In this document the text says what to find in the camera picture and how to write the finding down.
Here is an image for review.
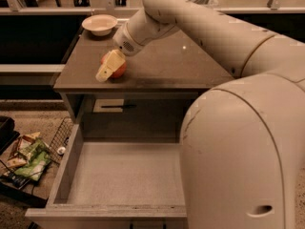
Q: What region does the red apple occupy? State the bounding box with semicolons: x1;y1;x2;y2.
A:
111;63;127;79

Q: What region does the white bowl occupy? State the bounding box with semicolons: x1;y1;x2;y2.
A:
82;14;117;36

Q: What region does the open grey top drawer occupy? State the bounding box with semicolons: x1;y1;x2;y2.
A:
26;114;187;229

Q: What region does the green snack bag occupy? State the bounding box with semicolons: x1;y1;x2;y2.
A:
14;138;51;181

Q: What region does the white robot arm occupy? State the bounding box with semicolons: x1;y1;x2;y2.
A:
113;0;305;229

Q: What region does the black tray on floor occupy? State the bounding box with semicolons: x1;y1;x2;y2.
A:
0;115;20;155

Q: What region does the brown snack bag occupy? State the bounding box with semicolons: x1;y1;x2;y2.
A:
7;132;40;169

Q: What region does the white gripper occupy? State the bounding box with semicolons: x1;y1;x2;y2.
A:
95;22;143;82

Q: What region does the black wire basket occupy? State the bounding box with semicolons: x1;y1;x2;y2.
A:
49;117;73;164

